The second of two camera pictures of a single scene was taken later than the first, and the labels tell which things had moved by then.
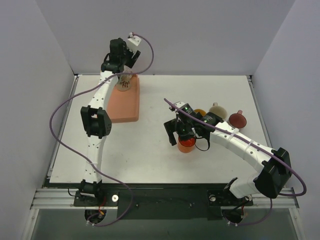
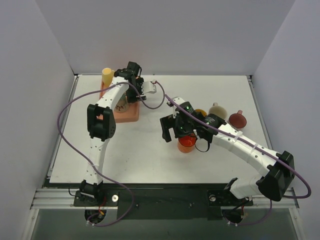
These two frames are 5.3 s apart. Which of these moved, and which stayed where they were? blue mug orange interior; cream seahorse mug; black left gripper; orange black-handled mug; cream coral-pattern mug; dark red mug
Moved: black left gripper; cream coral-pattern mug
Stayed: dark red mug; blue mug orange interior; cream seahorse mug; orange black-handled mug
